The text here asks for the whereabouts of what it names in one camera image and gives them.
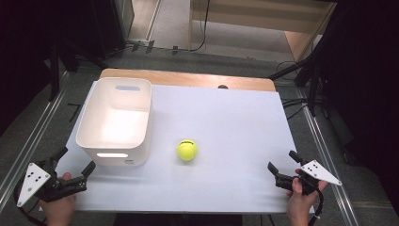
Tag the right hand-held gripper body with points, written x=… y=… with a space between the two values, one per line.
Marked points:
x=313 y=175

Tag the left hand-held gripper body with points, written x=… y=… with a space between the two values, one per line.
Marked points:
x=34 y=180

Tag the person's right hand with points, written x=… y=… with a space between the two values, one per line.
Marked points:
x=301 y=204

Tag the person's left hand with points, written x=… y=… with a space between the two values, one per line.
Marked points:
x=59 y=208

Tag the white plastic bin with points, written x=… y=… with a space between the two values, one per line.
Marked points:
x=114 y=125

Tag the white table mat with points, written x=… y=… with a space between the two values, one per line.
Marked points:
x=226 y=141

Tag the black metal stand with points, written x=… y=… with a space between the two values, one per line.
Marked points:
x=55 y=69
x=309 y=72

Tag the yellow tennis ball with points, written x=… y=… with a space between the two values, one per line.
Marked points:
x=187 y=150

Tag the small dark knob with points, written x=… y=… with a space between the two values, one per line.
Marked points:
x=223 y=86

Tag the light wooden shelf unit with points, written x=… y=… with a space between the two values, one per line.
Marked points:
x=251 y=19

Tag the silver floor rail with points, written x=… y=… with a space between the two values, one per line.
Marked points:
x=29 y=141
x=326 y=157

